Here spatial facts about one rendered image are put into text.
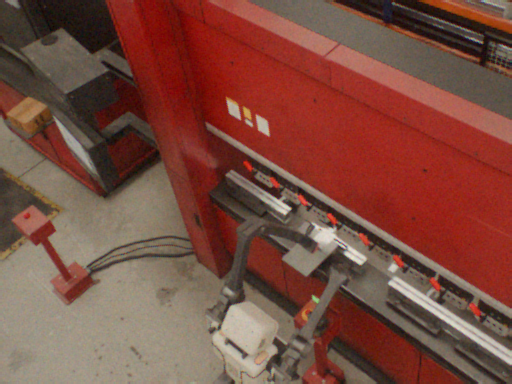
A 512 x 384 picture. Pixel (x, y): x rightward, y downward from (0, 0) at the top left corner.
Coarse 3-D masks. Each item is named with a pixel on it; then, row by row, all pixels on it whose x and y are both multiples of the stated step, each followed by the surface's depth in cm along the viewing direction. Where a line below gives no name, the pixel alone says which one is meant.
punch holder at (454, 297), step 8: (440, 280) 299; (448, 280) 295; (440, 288) 303; (448, 288) 299; (456, 288) 294; (448, 296) 303; (456, 296) 298; (464, 296) 294; (472, 296) 301; (456, 304) 302; (464, 304) 297
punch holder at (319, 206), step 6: (306, 192) 338; (306, 198) 342; (312, 198) 337; (312, 204) 341; (318, 204) 337; (324, 204) 332; (312, 210) 345; (318, 210) 340; (324, 210) 336; (330, 210) 337; (318, 216) 344; (324, 216) 340; (324, 222) 343
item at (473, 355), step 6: (462, 342) 321; (456, 348) 320; (462, 348) 319; (462, 354) 319; (468, 354) 317; (474, 354) 317; (480, 354) 316; (474, 360) 315; (480, 360) 314; (486, 360) 314; (480, 366) 314; (486, 366) 312; (492, 366) 312; (498, 366) 311; (492, 372) 310; (498, 372) 310; (498, 378) 309; (504, 378) 307; (510, 378) 307
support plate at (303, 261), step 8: (312, 232) 362; (296, 248) 357; (328, 248) 354; (288, 256) 354; (296, 256) 353; (304, 256) 353; (312, 256) 352; (320, 256) 351; (296, 264) 350; (304, 264) 349; (312, 264) 349; (304, 272) 346
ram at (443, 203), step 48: (192, 48) 329; (240, 48) 297; (240, 96) 324; (288, 96) 293; (336, 96) 267; (288, 144) 320; (336, 144) 290; (384, 144) 265; (432, 144) 244; (336, 192) 316; (384, 192) 287; (432, 192) 262; (480, 192) 242; (432, 240) 284; (480, 240) 260; (480, 288) 281
